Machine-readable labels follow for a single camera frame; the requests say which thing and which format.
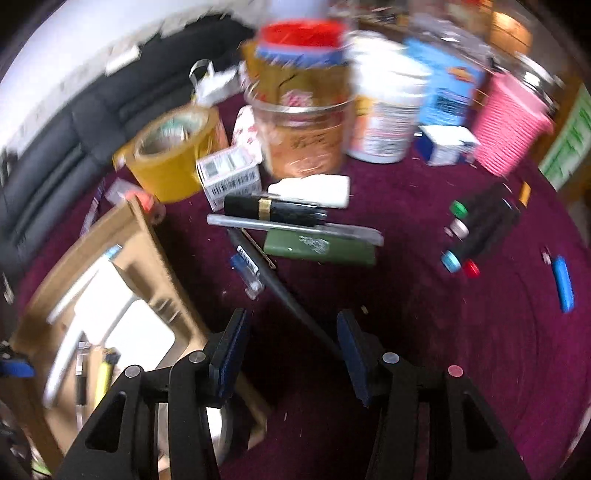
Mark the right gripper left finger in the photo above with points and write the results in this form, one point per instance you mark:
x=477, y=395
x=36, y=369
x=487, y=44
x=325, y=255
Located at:
x=203, y=379

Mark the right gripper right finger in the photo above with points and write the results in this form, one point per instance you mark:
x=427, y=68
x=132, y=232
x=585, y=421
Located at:
x=397, y=395

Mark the yellow pencil pen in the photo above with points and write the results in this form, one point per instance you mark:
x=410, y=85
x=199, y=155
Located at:
x=104, y=374

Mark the black fountain pen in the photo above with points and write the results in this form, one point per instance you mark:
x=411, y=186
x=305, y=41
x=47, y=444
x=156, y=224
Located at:
x=264, y=273

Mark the cardboard tray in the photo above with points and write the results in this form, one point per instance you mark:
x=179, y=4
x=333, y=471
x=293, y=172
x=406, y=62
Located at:
x=143, y=261

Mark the maroon velvet tablecloth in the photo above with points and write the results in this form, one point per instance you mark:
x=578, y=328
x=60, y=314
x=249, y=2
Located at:
x=505, y=328

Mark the clear gel pen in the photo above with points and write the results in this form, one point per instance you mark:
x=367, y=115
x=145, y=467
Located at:
x=365, y=234

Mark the green pocket knife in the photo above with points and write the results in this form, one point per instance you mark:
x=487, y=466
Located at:
x=319, y=248

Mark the black lipstick tube gold band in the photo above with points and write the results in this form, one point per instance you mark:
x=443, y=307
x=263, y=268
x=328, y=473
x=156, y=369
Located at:
x=264, y=208

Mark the bundle of black markers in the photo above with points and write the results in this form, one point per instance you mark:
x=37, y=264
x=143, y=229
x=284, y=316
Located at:
x=479, y=222

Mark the white tube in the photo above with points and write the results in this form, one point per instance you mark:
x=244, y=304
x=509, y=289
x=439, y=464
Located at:
x=324, y=190

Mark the blue lighter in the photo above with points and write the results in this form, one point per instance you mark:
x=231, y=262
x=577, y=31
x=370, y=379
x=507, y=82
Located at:
x=563, y=284

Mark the small white barcode box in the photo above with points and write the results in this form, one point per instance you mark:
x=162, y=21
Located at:
x=231, y=171

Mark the yellow packing tape roll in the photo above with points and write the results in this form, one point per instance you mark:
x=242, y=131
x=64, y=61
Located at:
x=163, y=156

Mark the blue white small box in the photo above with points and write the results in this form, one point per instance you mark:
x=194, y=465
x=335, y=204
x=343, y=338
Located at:
x=442, y=145

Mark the black sofa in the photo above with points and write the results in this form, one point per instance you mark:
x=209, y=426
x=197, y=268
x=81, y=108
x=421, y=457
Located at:
x=74, y=150

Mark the glass jar copper label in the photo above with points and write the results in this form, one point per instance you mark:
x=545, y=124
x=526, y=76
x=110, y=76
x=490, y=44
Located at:
x=300, y=141

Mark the pink woven basket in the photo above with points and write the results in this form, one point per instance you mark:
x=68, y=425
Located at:
x=512, y=119

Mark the white paper bag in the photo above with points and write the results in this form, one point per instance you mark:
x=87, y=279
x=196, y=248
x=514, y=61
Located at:
x=211, y=87

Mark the white plastic tub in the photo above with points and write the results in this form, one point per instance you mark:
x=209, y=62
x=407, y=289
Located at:
x=390, y=89

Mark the blue snack bag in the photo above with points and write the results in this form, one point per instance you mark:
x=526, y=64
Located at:
x=454, y=81

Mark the red lid plastic jar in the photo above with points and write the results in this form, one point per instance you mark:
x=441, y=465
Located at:
x=298, y=63

